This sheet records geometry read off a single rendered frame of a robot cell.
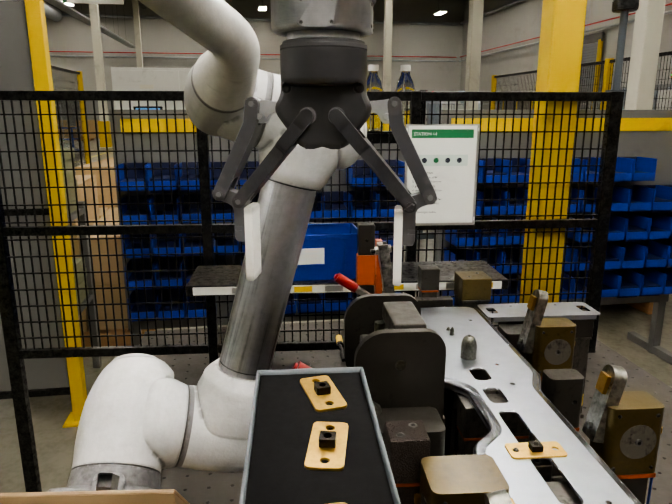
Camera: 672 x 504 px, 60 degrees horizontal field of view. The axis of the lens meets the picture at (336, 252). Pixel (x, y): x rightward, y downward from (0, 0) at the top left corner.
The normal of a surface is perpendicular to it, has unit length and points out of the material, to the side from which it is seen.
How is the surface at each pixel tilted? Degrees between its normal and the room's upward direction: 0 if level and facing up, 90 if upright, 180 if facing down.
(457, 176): 90
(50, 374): 90
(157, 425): 58
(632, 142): 90
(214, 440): 80
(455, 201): 90
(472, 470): 0
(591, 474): 0
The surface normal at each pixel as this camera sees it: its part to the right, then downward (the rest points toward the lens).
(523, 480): 0.00, -0.97
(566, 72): 0.07, 0.23
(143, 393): 0.55, -0.48
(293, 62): -0.61, 0.18
